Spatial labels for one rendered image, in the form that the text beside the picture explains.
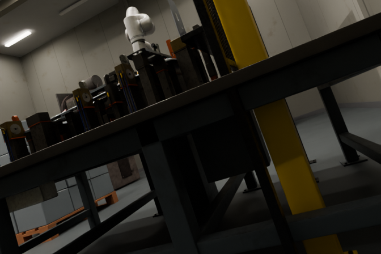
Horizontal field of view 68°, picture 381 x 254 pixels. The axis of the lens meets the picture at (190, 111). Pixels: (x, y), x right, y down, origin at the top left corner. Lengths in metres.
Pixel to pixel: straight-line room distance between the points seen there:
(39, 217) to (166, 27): 7.92
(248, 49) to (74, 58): 11.40
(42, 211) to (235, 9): 3.20
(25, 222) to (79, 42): 9.08
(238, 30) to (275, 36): 8.43
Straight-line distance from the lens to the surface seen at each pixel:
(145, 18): 1.74
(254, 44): 0.97
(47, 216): 3.75
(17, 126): 2.24
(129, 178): 7.07
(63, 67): 12.49
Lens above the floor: 0.56
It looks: 5 degrees up
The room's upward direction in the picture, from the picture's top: 19 degrees counter-clockwise
